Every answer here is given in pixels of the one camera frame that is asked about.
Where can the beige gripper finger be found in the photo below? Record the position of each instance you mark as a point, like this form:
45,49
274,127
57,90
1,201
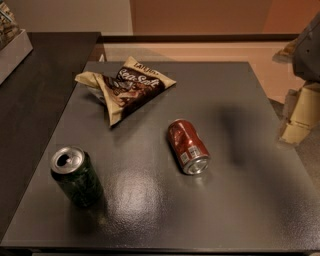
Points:
301,113

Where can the red coke can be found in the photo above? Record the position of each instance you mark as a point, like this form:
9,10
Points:
189,149

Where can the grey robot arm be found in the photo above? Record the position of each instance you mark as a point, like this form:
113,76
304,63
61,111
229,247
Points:
306,56

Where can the green soda can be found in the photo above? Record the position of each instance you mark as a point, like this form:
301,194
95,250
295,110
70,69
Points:
72,170

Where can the sea salt chip bag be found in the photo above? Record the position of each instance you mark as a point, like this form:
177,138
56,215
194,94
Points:
134,85

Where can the white tray with snacks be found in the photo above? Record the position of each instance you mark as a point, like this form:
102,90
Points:
15,44

